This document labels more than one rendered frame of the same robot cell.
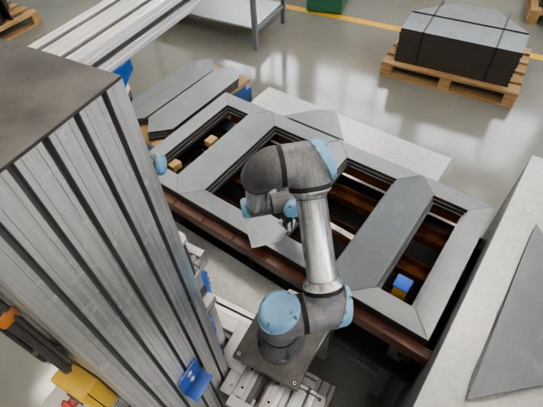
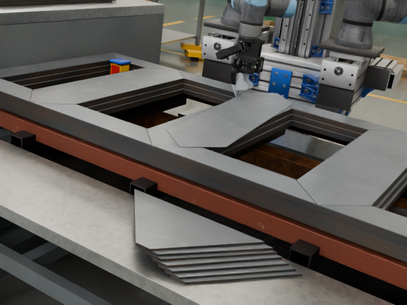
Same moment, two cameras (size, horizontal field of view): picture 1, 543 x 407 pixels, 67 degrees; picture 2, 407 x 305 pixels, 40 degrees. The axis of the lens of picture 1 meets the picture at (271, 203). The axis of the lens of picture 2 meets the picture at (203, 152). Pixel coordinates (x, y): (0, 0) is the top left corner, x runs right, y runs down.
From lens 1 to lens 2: 3.10 m
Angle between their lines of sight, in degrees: 109
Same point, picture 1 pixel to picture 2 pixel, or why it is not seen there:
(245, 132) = (355, 177)
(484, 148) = not seen: outside the picture
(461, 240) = (33, 69)
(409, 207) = (76, 88)
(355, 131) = (93, 224)
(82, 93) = not seen: outside the picture
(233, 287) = (288, 136)
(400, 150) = (11, 183)
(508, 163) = not seen: outside the picture
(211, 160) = (388, 152)
